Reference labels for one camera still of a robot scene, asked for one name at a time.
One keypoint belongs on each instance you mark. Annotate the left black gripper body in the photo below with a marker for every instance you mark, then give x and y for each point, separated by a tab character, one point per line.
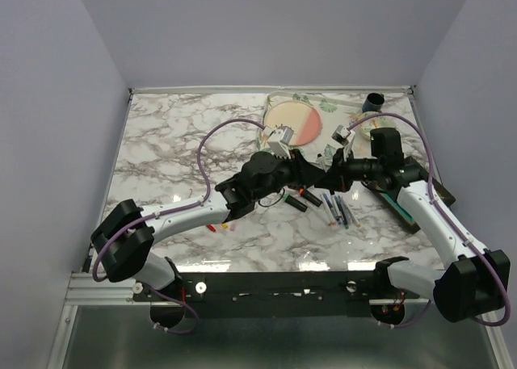
287	174

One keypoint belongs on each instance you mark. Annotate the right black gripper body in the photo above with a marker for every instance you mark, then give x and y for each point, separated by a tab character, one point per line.
346	171

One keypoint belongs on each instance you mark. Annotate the orange highlighter black body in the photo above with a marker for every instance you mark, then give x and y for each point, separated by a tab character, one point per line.
310	197

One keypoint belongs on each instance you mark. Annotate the black white pen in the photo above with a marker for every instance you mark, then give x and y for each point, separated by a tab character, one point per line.
321	161

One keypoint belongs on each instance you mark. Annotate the green highlighter black body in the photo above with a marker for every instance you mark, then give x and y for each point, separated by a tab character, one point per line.
295	203

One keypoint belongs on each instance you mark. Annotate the purple pen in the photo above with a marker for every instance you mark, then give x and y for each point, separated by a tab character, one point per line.
341	201

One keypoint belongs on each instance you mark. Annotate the red capped white pen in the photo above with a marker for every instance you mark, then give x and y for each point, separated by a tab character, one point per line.
327	206

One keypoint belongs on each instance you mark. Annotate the teal acrylic marker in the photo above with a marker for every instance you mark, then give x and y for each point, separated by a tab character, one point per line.
342	212

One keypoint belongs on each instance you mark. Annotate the blue pen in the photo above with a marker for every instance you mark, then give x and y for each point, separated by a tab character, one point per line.
335	209

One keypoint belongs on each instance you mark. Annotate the pink capped white pen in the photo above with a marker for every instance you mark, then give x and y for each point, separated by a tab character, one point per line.
329	221

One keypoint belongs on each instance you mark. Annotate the yellow capped marker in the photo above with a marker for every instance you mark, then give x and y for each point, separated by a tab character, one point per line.
354	219

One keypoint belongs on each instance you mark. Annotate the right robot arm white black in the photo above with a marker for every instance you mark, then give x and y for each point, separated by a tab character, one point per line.
474	280

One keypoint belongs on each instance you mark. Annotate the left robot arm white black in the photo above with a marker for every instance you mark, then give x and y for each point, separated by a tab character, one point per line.
123	241

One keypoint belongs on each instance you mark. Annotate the floral rectangular tray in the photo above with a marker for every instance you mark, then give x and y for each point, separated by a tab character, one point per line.
334	109

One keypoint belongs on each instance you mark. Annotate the cream and pink plate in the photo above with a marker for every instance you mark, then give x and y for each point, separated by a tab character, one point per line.
301	117

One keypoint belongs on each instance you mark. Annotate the floral ceramic bowl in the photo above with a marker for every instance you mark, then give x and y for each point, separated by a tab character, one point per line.
377	121

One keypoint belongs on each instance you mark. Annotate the dark blue cup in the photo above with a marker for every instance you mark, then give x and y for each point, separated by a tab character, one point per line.
373	103

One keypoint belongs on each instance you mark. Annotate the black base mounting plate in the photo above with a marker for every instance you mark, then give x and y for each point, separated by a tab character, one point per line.
389	313

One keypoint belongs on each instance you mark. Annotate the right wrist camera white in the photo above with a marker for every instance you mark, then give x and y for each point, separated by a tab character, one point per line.
345	138

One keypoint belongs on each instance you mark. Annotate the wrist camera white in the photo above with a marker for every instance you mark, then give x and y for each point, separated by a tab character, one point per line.
278	139
345	138

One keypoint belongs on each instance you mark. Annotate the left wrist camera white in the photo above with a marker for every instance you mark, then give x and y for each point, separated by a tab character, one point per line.
278	139

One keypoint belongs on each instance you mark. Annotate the aluminium front rail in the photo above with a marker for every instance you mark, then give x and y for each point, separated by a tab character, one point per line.
97	290

